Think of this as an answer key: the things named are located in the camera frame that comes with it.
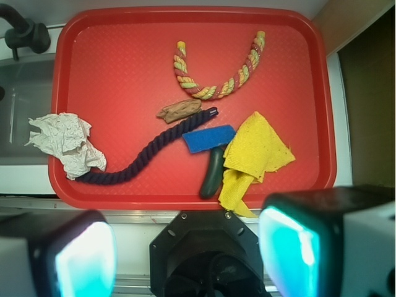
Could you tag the red plastic tray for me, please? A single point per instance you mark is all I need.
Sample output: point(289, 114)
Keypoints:
point(114, 69)

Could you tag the grey sink faucet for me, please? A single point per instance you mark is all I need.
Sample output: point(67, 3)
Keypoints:
point(24, 33)

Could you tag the brown wood chip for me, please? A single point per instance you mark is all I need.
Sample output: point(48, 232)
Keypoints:
point(179, 110)

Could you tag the grey sink basin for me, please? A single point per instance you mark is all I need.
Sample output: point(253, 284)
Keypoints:
point(26, 90)

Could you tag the dark green toy cucumber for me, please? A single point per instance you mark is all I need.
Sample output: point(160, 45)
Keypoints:
point(214, 175)

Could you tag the crumpled white paper towel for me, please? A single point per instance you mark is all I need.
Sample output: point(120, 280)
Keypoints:
point(66, 137)

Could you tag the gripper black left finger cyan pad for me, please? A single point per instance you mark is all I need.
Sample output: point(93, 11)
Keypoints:
point(61, 253)

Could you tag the yellow cloth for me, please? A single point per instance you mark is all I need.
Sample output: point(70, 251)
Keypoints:
point(255, 150)

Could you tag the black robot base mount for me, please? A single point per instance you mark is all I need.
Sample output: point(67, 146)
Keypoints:
point(206, 253)

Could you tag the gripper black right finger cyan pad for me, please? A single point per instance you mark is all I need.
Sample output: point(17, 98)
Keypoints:
point(330, 242)

